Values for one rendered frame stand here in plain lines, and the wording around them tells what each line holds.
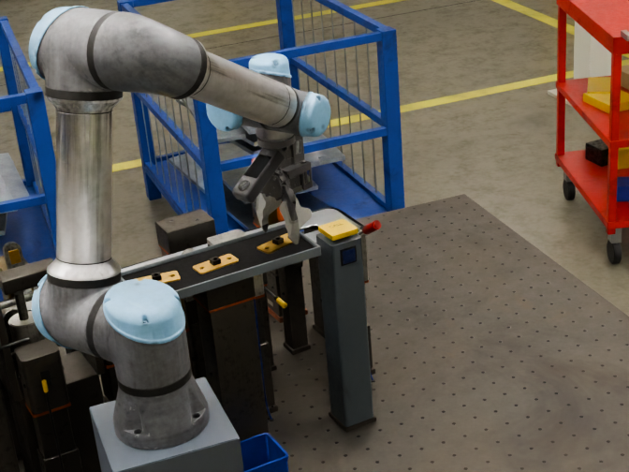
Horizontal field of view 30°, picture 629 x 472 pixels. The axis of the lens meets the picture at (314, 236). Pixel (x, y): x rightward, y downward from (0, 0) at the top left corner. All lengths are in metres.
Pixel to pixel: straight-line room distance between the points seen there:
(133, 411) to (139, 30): 0.58
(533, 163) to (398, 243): 2.43
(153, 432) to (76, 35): 0.61
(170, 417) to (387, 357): 1.03
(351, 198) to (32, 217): 1.37
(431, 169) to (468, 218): 2.20
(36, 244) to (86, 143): 3.09
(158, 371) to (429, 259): 1.53
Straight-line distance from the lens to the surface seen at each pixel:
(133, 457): 1.83
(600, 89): 4.86
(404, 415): 2.55
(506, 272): 3.11
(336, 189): 5.00
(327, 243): 2.31
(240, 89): 1.83
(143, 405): 1.81
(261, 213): 2.27
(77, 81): 1.76
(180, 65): 1.71
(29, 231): 5.00
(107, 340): 1.79
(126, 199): 5.61
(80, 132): 1.78
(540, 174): 5.52
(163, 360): 1.77
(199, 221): 2.73
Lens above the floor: 2.14
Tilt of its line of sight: 25 degrees down
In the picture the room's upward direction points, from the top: 5 degrees counter-clockwise
